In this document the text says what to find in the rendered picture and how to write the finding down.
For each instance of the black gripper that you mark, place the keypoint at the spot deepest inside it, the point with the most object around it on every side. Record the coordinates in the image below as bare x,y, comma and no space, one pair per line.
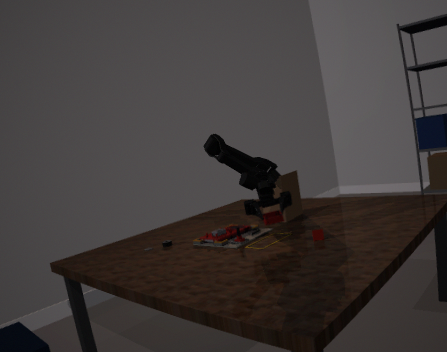
267,200

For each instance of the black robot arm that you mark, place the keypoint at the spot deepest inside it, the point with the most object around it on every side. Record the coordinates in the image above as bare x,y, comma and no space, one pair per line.
253,171

